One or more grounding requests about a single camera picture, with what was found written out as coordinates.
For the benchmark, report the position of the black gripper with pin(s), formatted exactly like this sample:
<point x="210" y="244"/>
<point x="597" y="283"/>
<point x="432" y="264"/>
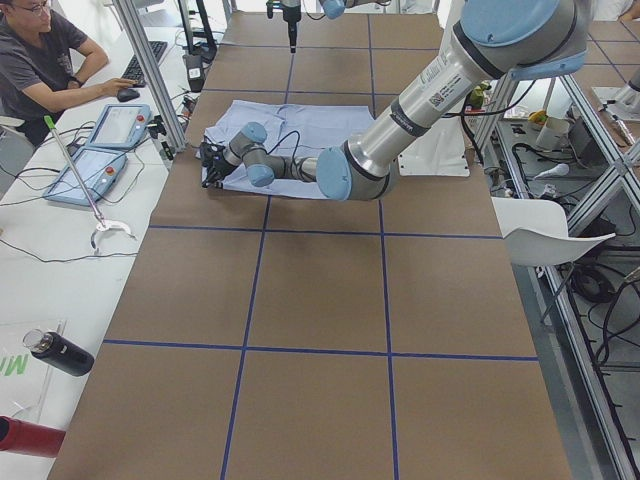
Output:
<point x="216" y="163"/>
<point x="291" y="20"/>

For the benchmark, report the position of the blue striped button shirt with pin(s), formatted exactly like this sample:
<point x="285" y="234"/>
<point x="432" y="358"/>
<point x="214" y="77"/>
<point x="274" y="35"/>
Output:
<point x="292" y="130"/>

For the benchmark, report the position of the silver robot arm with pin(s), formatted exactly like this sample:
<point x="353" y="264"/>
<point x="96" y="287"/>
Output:
<point x="527" y="40"/>
<point x="332" y="9"/>

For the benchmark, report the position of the operator hand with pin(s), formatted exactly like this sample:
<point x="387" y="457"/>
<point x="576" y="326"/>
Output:
<point x="111" y="87"/>

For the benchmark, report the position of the blue teach pendant far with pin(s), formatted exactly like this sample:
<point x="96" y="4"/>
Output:
<point x="120" y="126"/>

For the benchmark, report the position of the blue teach pendant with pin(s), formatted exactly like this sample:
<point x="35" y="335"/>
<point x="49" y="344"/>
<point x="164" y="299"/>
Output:
<point x="120" y="126"/>
<point x="99" y="170"/>

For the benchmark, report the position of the blue teach pendant near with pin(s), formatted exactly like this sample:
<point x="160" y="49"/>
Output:
<point x="99" y="170"/>

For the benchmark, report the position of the metal reacher grabber tool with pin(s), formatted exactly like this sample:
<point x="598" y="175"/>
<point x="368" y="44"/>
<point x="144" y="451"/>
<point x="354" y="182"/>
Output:
<point x="103" y="224"/>

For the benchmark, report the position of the black computer mouse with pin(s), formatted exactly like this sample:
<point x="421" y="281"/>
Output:
<point x="127" y="94"/>

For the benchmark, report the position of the seated operator grey shirt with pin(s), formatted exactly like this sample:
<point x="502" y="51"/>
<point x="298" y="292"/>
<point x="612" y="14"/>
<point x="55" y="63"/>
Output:
<point x="45" y="63"/>

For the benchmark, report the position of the black water bottle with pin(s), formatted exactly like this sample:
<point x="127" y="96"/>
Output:
<point x="59" y="352"/>

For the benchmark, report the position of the white plastic chair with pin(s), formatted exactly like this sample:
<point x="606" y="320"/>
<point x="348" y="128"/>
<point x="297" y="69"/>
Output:
<point x="536" y="233"/>

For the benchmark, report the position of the red cylinder bottle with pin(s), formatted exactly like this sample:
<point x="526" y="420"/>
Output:
<point x="26" y="438"/>

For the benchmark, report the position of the grey aluminium frame post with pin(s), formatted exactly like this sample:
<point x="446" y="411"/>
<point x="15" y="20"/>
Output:
<point x="155" y="77"/>

